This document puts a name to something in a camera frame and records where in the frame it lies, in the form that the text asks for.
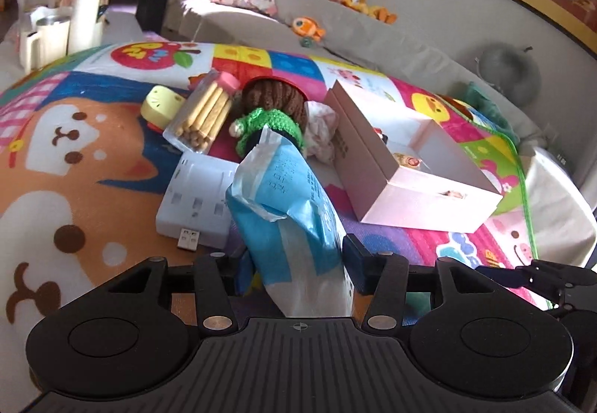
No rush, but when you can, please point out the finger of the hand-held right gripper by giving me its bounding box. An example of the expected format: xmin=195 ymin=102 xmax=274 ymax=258
xmin=476 ymin=258 xmax=597 ymax=316

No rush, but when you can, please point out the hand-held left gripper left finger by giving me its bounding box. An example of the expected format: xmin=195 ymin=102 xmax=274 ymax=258
xmin=96 ymin=253 xmax=259 ymax=335

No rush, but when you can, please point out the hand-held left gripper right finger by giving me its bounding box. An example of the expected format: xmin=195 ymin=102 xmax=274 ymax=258
xmin=343 ymin=233 xmax=514 ymax=332

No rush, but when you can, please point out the blue tissue packet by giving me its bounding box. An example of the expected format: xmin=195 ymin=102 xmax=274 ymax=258
xmin=226 ymin=125 xmax=355 ymax=318

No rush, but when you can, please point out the pink cardboard box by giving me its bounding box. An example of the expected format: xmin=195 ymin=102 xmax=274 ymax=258
xmin=323 ymin=79 xmax=504 ymax=234

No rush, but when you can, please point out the brown and green knitted doll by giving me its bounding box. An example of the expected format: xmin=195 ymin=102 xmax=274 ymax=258
xmin=228 ymin=77 xmax=311 ymax=157

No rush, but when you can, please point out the yellow plastic toy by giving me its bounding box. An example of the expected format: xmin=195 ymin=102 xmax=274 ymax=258
xmin=142 ymin=85 xmax=186 ymax=130

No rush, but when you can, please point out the white cloth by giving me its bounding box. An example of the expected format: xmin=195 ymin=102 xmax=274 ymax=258
xmin=522 ymin=147 xmax=597 ymax=269

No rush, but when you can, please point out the white power strip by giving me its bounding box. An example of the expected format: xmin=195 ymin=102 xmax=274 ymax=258
xmin=156 ymin=151 xmax=243 ymax=251

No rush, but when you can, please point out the clear box of biscuit sticks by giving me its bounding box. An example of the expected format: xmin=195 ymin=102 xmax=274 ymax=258
xmin=162 ymin=70 xmax=236 ymax=156

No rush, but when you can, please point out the green cloth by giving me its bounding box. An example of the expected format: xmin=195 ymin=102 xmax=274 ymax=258
xmin=462 ymin=82 xmax=521 ymax=148

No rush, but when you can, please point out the pink eraser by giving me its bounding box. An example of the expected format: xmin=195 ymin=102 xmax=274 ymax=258
xmin=215 ymin=71 xmax=241 ymax=92

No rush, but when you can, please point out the colourful printed play mat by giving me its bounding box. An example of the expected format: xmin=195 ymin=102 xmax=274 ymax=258
xmin=0 ymin=40 xmax=544 ymax=334

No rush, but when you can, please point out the grey neck pillow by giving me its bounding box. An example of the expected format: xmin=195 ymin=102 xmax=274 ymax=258
xmin=476 ymin=42 xmax=543 ymax=108

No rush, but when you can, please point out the orange fish plush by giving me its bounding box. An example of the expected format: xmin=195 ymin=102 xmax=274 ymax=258
xmin=291 ymin=16 xmax=326 ymax=43

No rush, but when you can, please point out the row of orange plush toys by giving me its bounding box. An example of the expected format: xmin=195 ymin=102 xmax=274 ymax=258
xmin=326 ymin=0 xmax=398 ymax=24

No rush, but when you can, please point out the white mug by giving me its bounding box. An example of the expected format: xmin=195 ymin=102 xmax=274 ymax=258
xmin=35 ymin=16 xmax=72 ymax=69

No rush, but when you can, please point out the white thermos bottle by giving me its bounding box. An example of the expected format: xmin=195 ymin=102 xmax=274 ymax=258
xmin=68 ymin=0 xmax=104 ymax=54

